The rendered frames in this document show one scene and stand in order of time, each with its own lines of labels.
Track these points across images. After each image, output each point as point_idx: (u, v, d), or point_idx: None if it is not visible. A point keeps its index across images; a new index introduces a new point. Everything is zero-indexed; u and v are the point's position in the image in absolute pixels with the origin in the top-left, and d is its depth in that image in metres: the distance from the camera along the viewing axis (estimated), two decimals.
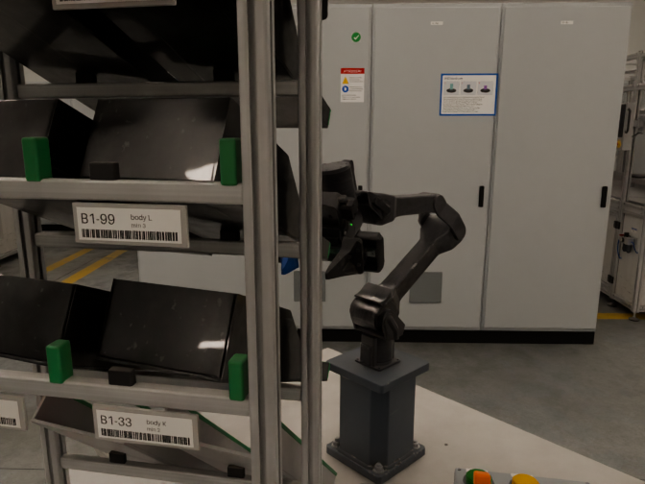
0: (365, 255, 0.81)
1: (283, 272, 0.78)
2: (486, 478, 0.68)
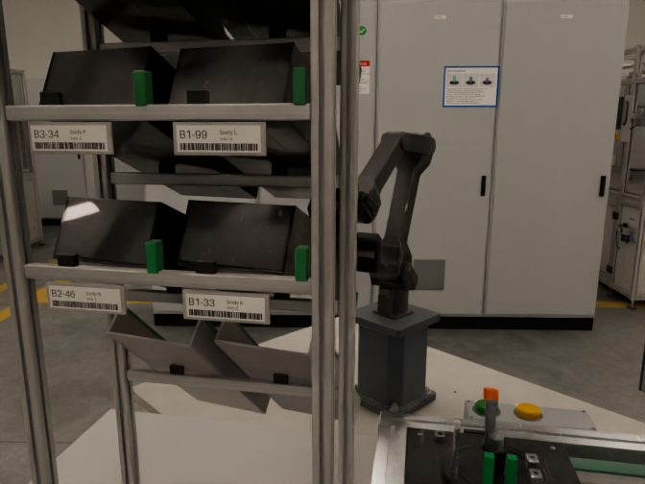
0: (357, 255, 0.82)
1: None
2: (494, 392, 0.79)
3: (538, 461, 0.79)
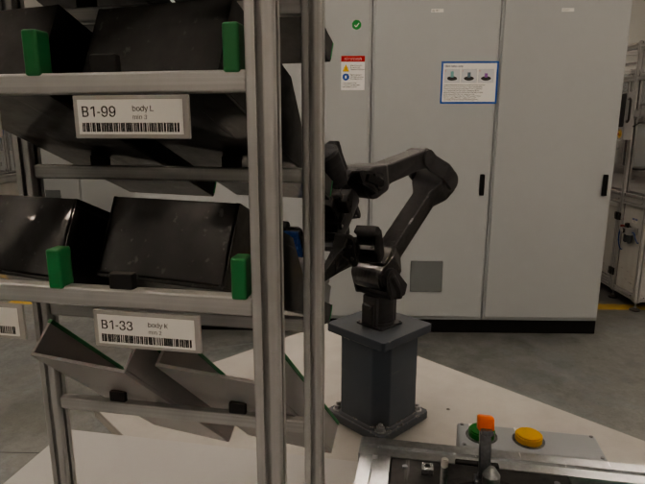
0: (357, 249, 0.81)
1: None
2: (489, 421, 0.68)
3: None
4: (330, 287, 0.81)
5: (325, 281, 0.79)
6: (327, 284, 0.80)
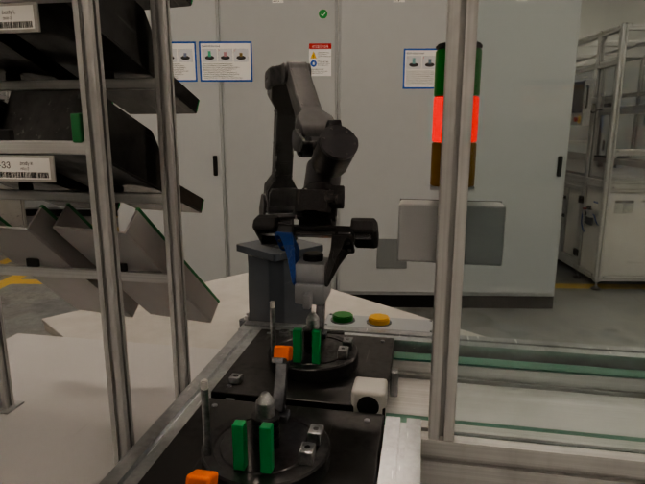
0: (354, 240, 0.80)
1: (295, 283, 0.79)
2: None
3: (364, 349, 0.88)
4: None
5: None
6: None
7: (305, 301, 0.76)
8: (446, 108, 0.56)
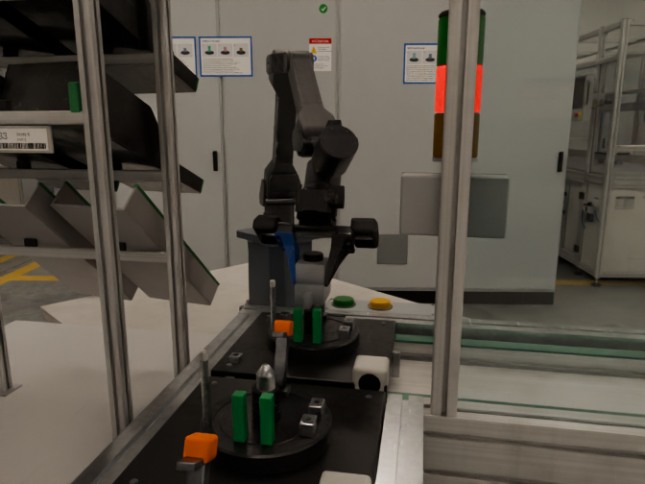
0: (354, 240, 0.80)
1: (295, 283, 0.79)
2: None
3: (365, 330, 0.87)
4: None
5: None
6: None
7: (305, 301, 0.76)
8: (449, 77, 0.56)
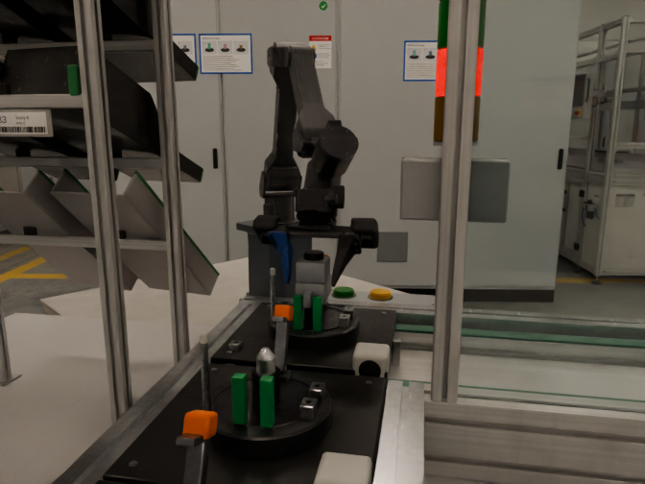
0: (361, 240, 0.80)
1: (288, 283, 0.79)
2: (323, 256, 0.87)
3: (365, 320, 0.87)
4: (331, 276, 0.83)
5: (328, 277, 0.80)
6: (329, 277, 0.81)
7: (306, 300, 0.76)
8: (450, 59, 0.55)
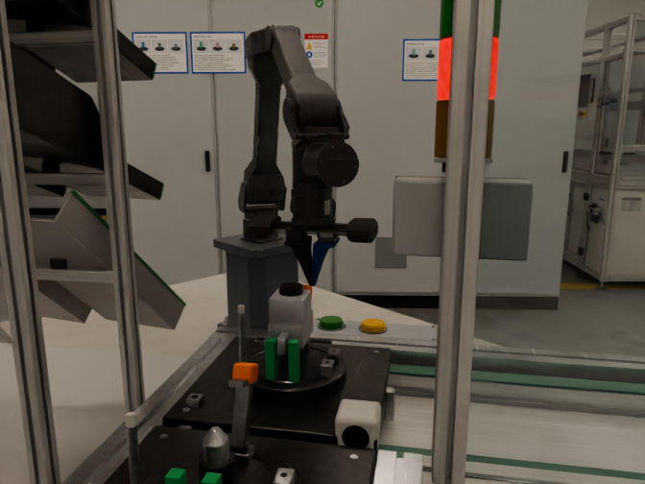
0: (287, 235, 0.79)
1: (312, 284, 0.80)
2: (305, 287, 0.73)
3: (353, 362, 0.74)
4: (313, 312, 0.70)
5: (308, 314, 0.67)
6: (310, 314, 0.68)
7: (280, 345, 0.63)
8: (457, 51, 0.42)
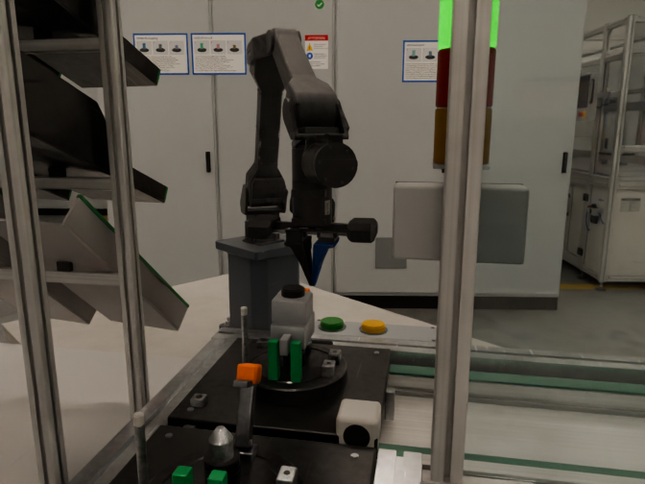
0: (287, 235, 0.79)
1: (312, 284, 0.80)
2: None
3: (354, 362, 0.75)
4: (314, 313, 0.71)
5: (310, 316, 0.69)
6: (312, 315, 0.70)
7: (282, 346, 0.64)
8: (455, 61, 0.44)
